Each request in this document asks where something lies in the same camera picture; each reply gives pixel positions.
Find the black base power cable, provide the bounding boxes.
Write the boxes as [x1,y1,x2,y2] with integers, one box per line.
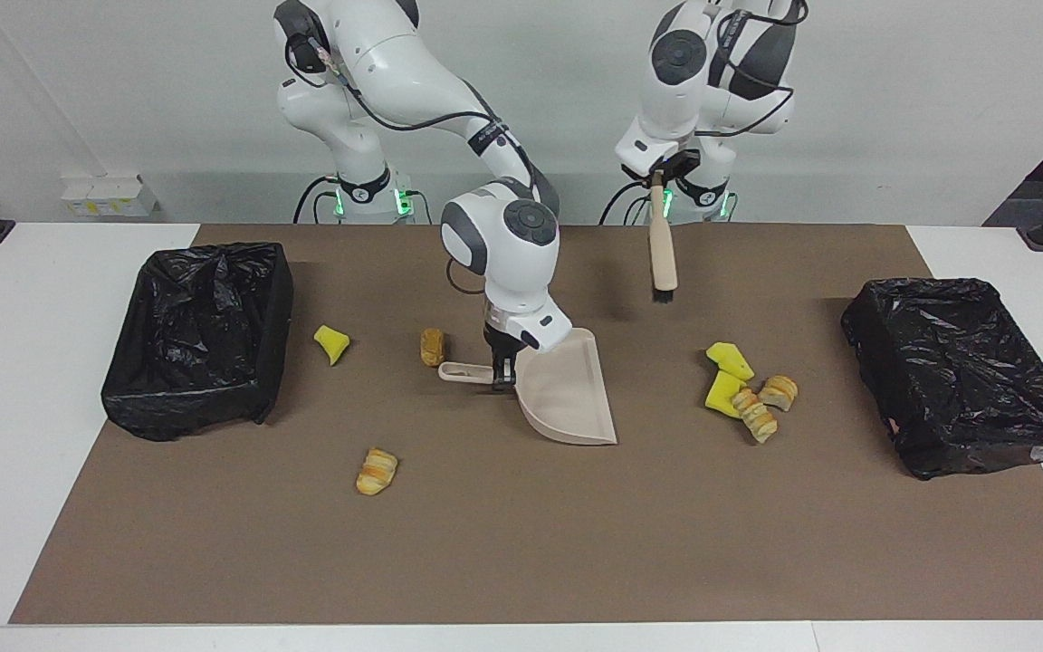
[600,179,663,225]
[292,175,341,225]

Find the yellow sponge piece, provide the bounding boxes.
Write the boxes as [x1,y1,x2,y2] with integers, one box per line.
[705,369,749,419]
[705,341,756,382]
[313,325,351,367]

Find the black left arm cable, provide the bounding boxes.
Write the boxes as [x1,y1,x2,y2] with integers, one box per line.
[707,0,809,139]

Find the white wall socket box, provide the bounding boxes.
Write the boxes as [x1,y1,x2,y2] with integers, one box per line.
[61,174,161,219]

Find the brown paper table mat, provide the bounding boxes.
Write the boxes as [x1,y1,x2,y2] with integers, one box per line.
[8,223,1043,626]

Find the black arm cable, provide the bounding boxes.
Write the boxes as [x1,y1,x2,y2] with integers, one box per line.
[707,0,809,139]
[284,36,542,295]

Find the beige hand brush black bristles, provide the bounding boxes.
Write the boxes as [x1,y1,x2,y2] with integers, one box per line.
[648,172,680,302]

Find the striped orange bread roll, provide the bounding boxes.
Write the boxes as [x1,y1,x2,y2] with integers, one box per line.
[732,388,779,445]
[758,375,799,412]
[356,447,399,496]

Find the beige plastic dustpan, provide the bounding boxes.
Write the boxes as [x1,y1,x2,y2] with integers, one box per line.
[437,328,619,446]

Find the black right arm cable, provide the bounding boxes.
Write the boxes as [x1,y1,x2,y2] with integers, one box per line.
[284,36,542,295]

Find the black bagged bin pink spot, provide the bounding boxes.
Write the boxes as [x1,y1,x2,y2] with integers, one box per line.
[840,277,1043,481]

